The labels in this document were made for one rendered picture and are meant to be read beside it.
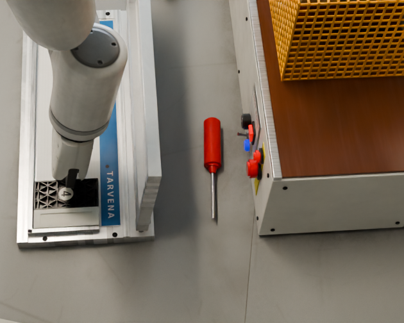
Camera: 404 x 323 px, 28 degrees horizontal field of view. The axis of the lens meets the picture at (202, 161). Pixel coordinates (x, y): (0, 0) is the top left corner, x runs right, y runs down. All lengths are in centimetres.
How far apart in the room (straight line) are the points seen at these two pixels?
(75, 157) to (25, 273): 22
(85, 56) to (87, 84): 3
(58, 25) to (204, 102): 55
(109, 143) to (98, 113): 26
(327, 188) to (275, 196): 7
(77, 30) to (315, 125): 40
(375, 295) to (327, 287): 7
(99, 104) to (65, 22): 19
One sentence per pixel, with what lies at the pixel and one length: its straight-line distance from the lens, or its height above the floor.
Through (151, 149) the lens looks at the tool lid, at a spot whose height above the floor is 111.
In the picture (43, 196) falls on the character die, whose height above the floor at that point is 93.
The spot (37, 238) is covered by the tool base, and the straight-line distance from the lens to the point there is 124.
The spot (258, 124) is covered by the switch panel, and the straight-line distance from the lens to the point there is 118.
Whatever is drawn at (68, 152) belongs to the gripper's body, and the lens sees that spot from 112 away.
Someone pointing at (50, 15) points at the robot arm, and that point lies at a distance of 85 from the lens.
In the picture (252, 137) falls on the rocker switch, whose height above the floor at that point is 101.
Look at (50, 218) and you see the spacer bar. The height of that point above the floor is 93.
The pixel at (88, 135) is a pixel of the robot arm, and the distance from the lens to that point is 109.
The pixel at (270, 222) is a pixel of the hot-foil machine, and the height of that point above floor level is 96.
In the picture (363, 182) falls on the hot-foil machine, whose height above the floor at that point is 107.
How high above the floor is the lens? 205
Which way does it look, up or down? 61 degrees down
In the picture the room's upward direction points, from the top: 5 degrees clockwise
